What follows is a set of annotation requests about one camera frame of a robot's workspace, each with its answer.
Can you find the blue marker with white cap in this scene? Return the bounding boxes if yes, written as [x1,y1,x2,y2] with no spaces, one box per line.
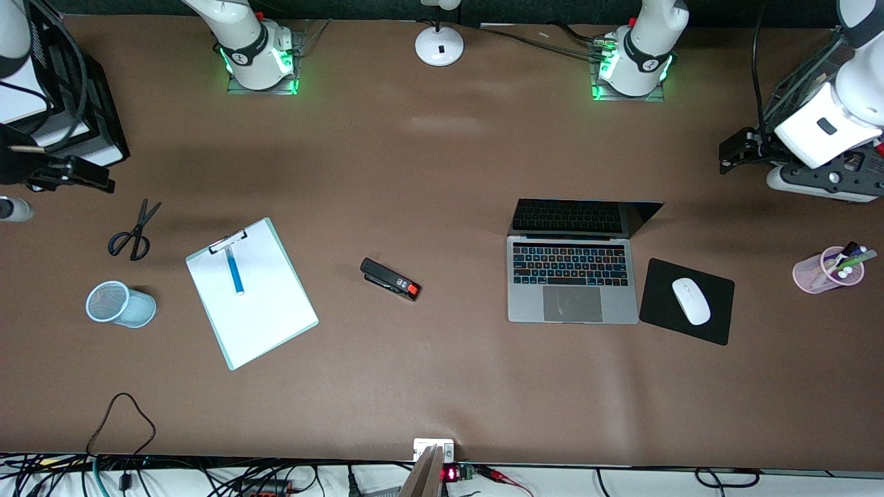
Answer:
[226,246,246,296]

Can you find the silver laptop computer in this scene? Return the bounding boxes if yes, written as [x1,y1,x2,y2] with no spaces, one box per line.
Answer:
[506,199,665,325]

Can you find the purple black marker pen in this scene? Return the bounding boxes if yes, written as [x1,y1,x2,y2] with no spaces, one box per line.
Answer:
[826,241,868,271]

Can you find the green marker pen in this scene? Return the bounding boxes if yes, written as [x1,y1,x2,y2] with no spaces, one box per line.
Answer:
[834,250,878,275]

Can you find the black stacked letter tray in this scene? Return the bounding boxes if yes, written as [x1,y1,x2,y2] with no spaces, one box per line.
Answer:
[0,17,131,193]

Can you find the black scissors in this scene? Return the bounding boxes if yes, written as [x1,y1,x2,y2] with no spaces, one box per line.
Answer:
[108,199,162,262]

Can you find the pink mesh pen cup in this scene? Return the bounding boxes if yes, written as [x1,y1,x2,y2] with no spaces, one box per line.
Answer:
[792,246,865,295]

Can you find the light blue mesh pen cup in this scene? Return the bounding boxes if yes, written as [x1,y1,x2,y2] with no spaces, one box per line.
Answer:
[86,280,157,329]

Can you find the white computer mouse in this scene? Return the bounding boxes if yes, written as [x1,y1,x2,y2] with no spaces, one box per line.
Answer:
[672,277,712,327]

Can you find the black mouse pad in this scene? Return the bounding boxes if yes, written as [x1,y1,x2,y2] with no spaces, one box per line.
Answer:
[639,258,736,347]

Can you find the white clipboard with green edge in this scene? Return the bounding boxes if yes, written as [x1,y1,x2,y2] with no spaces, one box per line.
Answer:
[185,217,320,371]

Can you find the white lamp base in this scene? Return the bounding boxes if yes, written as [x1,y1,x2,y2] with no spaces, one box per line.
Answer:
[414,0,465,68]

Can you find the black stapler with red tip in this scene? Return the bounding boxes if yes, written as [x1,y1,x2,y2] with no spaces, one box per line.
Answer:
[360,257,421,302]

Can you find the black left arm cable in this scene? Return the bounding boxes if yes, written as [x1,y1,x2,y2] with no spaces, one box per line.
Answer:
[751,0,771,132]

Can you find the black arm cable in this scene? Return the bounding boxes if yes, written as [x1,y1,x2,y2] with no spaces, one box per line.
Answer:
[0,0,89,149]
[751,0,771,132]

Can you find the black wire mesh organizer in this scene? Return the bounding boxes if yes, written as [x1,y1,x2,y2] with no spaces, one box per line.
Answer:
[760,26,884,142]

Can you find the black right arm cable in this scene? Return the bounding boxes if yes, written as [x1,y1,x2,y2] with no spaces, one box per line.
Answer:
[0,0,89,149]

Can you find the thin black looped cable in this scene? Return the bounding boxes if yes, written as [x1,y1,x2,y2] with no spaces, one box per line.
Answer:
[86,392,157,460]

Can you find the black cable bundle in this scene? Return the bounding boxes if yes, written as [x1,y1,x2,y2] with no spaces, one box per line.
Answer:
[477,21,615,59]

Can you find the tangled black cables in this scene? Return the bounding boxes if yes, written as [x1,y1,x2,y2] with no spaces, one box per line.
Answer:
[0,452,325,497]

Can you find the black cable loop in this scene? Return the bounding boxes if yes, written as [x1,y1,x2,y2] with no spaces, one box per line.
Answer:
[694,467,762,488]

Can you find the red wire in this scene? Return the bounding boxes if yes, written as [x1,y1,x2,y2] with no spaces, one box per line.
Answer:
[475,465,534,497]

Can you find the white wall socket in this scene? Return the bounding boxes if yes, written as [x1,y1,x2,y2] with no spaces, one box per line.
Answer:
[413,438,455,463]

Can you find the brown wooden post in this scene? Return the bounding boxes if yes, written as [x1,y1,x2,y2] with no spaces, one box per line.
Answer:
[399,445,446,497]

